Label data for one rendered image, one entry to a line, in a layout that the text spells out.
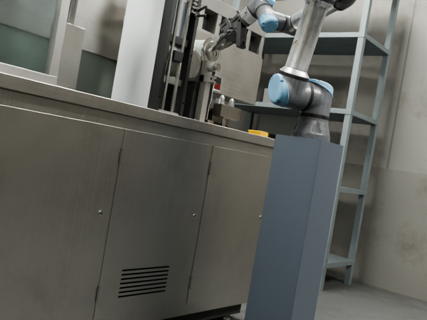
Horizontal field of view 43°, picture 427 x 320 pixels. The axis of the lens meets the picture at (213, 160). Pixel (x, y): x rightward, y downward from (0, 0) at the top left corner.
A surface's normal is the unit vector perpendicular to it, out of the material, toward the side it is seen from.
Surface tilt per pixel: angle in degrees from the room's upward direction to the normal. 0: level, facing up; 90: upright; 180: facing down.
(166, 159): 90
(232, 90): 90
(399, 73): 90
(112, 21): 90
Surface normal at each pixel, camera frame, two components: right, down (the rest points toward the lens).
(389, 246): -0.61, -0.10
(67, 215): 0.77, 0.14
